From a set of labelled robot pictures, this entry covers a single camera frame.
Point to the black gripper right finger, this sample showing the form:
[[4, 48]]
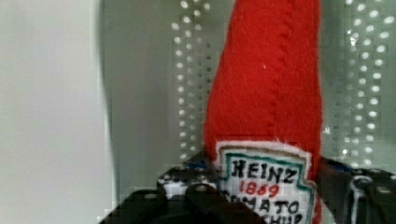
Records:
[[355, 195]]

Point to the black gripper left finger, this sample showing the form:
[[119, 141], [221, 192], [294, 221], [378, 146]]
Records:
[[185, 194]]

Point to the red felt ketchup bottle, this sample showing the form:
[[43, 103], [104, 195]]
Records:
[[264, 113]]

